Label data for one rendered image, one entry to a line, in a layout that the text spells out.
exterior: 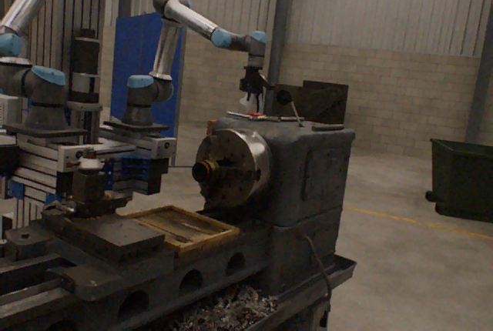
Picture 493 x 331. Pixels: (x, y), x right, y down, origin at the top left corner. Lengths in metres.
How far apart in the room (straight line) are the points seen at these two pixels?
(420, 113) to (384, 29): 2.17
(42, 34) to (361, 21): 10.30
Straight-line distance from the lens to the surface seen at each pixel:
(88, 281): 1.28
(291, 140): 1.84
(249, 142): 1.78
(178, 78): 6.81
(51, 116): 1.94
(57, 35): 2.17
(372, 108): 11.80
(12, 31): 1.77
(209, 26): 2.09
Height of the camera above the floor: 1.45
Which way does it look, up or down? 9 degrees down
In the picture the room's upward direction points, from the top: 7 degrees clockwise
